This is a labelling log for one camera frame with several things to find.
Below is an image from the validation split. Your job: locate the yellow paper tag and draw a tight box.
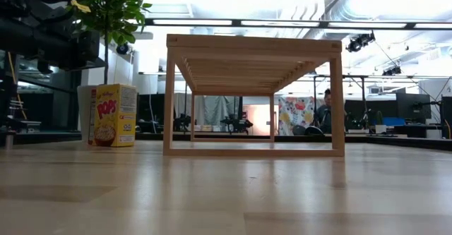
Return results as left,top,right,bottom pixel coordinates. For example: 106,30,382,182
70,0,92,14

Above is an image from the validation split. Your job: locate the black aluminium table frame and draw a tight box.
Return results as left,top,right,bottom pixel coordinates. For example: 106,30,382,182
0,131,452,152

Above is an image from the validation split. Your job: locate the silver metal cylinder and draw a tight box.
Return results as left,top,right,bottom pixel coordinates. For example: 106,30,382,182
3,131,16,150

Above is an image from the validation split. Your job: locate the person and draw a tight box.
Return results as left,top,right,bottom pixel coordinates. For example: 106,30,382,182
315,88,333,135

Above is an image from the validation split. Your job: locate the yellow cereal box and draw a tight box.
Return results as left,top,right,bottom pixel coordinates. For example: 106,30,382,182
93,83,138,148

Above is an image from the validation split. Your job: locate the green plant in white pot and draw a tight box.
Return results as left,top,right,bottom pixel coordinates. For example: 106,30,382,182
58,0,153,143

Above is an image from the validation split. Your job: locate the black ceiling spotlight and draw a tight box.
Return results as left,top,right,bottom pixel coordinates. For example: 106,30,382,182
382,65,403,77
345,32,376,54

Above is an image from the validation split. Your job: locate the wooden slatted shelf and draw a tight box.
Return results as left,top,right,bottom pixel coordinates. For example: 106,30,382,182
162,33,346,157

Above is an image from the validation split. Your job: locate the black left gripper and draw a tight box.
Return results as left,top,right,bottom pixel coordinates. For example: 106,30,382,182
58,29,103,71

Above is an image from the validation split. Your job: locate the black computer monitor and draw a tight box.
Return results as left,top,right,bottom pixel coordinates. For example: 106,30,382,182
395,92,432,121

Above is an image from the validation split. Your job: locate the blue box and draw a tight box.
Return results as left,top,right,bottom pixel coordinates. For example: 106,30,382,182
383,117,406,127

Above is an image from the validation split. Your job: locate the grey hanging cloth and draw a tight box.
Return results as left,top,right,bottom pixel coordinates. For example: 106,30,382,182
174,93,234,127

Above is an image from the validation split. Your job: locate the yellow cable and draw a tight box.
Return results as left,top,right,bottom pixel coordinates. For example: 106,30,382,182
6,51,28,120

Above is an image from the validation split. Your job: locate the small cactus in white pot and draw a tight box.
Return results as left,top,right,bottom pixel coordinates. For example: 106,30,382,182
374,110,388,135

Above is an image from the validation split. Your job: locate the floral patterned cloth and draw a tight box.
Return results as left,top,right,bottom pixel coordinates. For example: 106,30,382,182
278,96,316,136

